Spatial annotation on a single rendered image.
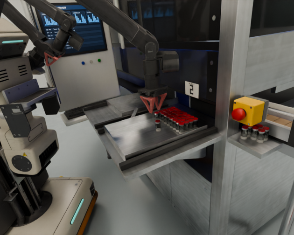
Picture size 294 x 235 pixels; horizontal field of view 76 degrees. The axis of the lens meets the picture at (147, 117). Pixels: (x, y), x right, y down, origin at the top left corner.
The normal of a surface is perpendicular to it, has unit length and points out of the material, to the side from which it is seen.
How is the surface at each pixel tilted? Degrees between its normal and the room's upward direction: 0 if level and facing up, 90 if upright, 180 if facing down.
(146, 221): 0
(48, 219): 0
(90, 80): 90
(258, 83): 90
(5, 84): 98
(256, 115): 90
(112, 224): 0
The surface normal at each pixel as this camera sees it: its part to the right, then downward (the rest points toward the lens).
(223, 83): -0.88, 0.27
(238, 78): 0.46, 0.33
